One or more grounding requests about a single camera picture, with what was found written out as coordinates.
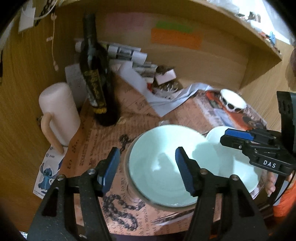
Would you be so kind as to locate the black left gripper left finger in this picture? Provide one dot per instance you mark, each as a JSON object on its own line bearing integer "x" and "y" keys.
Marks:
{"x": 71, "y": 210}

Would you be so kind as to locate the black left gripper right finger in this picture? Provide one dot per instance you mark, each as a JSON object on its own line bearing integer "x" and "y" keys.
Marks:
{"x": 224, "y": 209}

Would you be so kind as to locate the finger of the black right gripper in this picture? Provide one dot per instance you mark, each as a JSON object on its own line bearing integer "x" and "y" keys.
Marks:
{"x": 235, "y": 138}

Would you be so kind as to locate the white ceramic bowl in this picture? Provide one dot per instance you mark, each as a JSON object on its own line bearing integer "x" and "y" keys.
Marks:
{"x": 224, "y": 161}

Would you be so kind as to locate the mint green ceramic bowl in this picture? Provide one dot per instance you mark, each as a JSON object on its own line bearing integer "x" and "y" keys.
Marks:
{"x": 151, "y": 168}

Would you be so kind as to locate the person's right hand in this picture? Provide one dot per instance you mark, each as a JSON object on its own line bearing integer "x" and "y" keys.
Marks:
{"x": 270, "y": 185}

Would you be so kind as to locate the white spotted small bowl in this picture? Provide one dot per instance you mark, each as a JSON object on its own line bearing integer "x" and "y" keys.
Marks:
{"x": 232, "y": 101}

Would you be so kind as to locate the Stitch cartoon sticker card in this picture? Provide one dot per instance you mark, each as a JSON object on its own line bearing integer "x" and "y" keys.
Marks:
{"x": 48, "y": 171}

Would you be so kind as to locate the light blue paper sheet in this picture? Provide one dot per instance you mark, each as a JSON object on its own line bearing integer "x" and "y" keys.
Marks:
{"x": 162, "y": 101}

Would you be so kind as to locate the white paper box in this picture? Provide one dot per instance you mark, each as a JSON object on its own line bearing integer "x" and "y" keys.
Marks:
{"x": 164, "y": 78}

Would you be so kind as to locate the pink ceramic mug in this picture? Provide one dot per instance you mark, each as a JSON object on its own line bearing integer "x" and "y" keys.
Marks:
{"x": 60, "y": 120}

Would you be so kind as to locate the wooden shelf board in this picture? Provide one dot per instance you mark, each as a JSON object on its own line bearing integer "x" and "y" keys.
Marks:
{"x": 200, "y": 11}

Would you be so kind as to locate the orange sticky note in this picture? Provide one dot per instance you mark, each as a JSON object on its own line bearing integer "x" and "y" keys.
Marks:
{"x": 176, "y": 38}

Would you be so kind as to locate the green sticky note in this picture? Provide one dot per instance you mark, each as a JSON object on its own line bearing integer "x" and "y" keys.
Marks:
{"x": 173, "y": 26}

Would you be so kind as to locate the rolled newspaper stack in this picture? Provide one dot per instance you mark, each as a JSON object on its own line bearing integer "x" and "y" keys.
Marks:
{"x": 124, "y": 57}

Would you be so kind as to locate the dark wine bottle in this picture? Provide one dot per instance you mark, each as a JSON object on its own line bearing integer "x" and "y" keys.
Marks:
{"x": 100, "y": 94}

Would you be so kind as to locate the pink sticky note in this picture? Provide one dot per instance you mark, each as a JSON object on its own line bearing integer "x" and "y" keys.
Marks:
{"x": 116, "y": 22}

